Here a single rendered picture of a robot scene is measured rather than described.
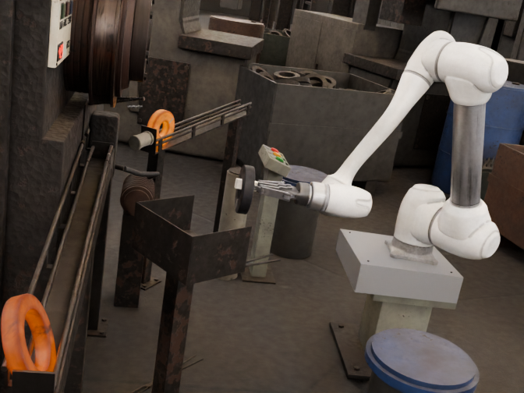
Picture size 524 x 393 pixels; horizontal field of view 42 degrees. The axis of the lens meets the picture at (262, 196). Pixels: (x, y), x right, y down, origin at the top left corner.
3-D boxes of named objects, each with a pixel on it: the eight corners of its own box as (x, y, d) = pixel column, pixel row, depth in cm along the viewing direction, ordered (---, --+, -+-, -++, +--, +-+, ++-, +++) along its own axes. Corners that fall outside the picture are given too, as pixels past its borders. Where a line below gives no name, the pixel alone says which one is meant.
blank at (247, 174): (246, 176, 203) (257, 178, 204) (242, 157, 217) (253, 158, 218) (236, 221, 210) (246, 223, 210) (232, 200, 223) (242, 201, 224)
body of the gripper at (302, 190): (307, 210, 214) (279, 206, 212) (302, 201, 222) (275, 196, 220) (313, 188, 212) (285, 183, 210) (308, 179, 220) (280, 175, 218)
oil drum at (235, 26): (200, 104, 703) (211, 16, 676) (197, 93, 759) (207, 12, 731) (256, 111, 713) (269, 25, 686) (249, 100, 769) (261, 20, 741)
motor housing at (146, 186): (108, 309, 274) (121, 184, 257) (113, 285, 294) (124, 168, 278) (141, 312, 276) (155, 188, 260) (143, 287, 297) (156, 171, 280)
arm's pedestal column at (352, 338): (418, 334, 296) (434, 270, 286) (449, 388, 258) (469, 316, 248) (329, 325, 291) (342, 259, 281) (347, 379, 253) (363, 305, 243)
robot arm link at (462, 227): (454, 235, 257) (506, 256, 242) (427, 253, 249) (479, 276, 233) (462, 34, 221) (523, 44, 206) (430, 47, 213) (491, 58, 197)
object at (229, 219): (212, 279, 315) (228, 173, 299) (210, 268, 326) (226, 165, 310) (238, 281, 317) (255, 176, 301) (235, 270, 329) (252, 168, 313)
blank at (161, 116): (152, 153, 283) (158, 154, 282) (141, 125, 272) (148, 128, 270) (172, 128, 291) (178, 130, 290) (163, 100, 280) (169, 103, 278)
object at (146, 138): (128, 148, 270) (128, 134, 267) (142, 143, 277) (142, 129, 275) (139, 152, 267) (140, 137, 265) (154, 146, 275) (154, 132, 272)
